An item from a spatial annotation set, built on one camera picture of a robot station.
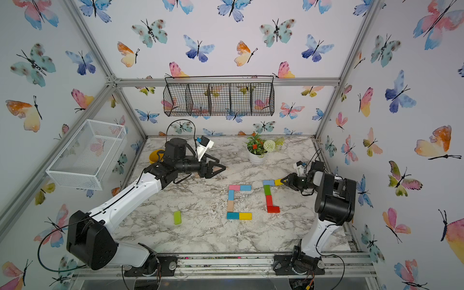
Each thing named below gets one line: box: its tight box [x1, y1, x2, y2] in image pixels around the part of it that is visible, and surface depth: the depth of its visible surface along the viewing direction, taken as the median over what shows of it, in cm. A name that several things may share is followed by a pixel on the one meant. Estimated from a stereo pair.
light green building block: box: [173, 210, 182, 225], surface depth 90 cm
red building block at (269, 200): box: [265, 195, 274, 207], surface depth 93 cm
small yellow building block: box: [238, 212, 254, 221], surface depth 89 cm
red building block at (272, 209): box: [266, 203, 281, 214], surface depth 91 cm
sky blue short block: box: [240, 184, 252, 191], surface depth 98 cm
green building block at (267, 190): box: [264, 184, 272, 196], surface depth 98 cm
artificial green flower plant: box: [244, 131, 286, 158], surface depth 98 cm
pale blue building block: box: [262, 180, 275, 187], surface depth 101 cm
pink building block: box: [228, 184, 241, 191], surface depth 98 cm
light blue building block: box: [228, 189, 236, 201], surface depth 95 cm
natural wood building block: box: [227, 200, 234, 213], surface depth 93 cm
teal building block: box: [226, 212, 240, 220], surface depth 90 cm
